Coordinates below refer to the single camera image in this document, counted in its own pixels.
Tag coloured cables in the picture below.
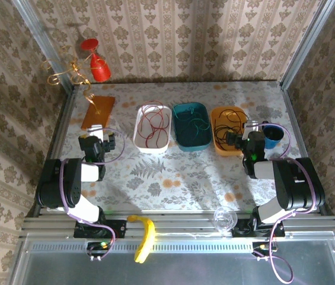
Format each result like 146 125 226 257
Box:
214 124 247 152

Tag orange plastic tray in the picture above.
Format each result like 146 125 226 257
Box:
210 106 250 157

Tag white plastic tray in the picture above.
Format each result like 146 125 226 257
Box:
133 102 173 154

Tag green cable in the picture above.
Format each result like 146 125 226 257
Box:
181 115 210 144
174 106 206 133

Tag red cable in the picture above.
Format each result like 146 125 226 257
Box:
137 102 170 148
138 103 170 148

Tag teal plastic tray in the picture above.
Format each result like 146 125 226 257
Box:
172 102 212 152

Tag blue cup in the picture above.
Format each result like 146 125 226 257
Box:
261 123 285 151

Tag orange wooden board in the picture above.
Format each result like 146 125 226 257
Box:
81 95 116 131

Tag floral tablecloth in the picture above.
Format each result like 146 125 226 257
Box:
48 81 318 213

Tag red wine glass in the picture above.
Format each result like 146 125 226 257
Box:
80 38 113 83

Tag clear plastic cup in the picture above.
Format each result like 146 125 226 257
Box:
213 207 238 232

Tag gold curly ribbon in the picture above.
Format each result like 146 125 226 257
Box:
42 44 101 115

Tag small electronics board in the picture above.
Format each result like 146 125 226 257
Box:
86 240 112 262
252 242 277 261

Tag yellow banana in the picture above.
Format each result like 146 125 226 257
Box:
127 215 156 264

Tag grey metal cabinet top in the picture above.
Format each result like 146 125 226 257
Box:
8 233 335 285

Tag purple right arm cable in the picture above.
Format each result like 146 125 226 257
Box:
257 122 316 283

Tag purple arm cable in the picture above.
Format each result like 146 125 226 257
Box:
59 128 126 259
257 122 316 283

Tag aluminium side rail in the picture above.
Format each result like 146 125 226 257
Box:
32 85 78 216
279 84 334 216

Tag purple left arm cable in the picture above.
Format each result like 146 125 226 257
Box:
59 128 126 259

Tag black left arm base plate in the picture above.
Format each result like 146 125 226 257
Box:
74 218 127 239

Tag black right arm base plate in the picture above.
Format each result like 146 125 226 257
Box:
231 218 285 238

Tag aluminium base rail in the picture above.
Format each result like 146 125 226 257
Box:
18 212 335 238

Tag aluminium frame post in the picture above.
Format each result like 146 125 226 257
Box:
11 0 76 90
279 0 335 90

